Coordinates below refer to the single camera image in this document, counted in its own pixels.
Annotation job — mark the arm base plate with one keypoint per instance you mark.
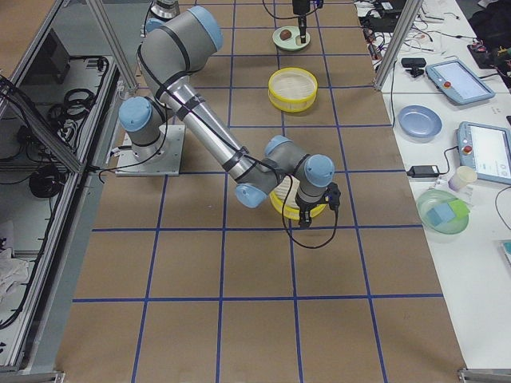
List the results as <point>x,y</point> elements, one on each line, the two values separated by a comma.
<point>159,159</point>

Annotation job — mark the light green plate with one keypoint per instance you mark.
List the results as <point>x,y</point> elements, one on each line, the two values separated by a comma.
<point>292,44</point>

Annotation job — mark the aluminium frame post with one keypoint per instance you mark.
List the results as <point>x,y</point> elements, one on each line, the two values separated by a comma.
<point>404,24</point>

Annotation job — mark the blue sponge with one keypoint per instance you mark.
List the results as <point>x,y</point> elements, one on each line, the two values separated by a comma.
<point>439,214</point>

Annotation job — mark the blue plate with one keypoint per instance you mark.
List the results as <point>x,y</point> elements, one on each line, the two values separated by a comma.
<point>419,123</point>

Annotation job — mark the black webcam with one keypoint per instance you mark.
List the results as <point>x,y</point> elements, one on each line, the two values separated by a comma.
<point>414,65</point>

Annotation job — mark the upper blue teach pendant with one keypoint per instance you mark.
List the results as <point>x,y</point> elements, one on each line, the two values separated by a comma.
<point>461,85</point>

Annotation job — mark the blue teach pendant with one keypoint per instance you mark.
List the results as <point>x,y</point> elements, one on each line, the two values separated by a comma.
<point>485,149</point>
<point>461,85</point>

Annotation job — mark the green translucent bowl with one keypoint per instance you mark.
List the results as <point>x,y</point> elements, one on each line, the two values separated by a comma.
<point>433,197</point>

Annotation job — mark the yellow bamboo steamer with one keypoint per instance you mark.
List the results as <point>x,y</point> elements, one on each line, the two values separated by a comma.
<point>283,198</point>
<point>292,90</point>

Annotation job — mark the black power adapter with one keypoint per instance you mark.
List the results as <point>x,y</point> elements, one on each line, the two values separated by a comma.
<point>423,171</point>

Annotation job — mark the green sponge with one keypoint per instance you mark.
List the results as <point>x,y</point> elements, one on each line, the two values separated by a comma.
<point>459,208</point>

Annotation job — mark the white paper cup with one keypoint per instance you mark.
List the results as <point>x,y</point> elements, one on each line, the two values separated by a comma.
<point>462,177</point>

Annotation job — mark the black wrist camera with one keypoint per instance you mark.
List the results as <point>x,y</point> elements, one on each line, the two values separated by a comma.
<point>333,196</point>

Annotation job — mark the brown bun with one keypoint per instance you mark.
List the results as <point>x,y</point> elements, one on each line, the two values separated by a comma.
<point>285,34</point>

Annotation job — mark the lower blue teach pendant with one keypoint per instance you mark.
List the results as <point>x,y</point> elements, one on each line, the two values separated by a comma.
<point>485,149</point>

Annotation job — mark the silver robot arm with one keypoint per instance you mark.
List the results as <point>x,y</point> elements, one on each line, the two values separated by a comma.
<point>160,12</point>
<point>175,50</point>

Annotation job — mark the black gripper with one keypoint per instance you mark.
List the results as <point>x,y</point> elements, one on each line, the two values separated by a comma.
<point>307,207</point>
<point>300,9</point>

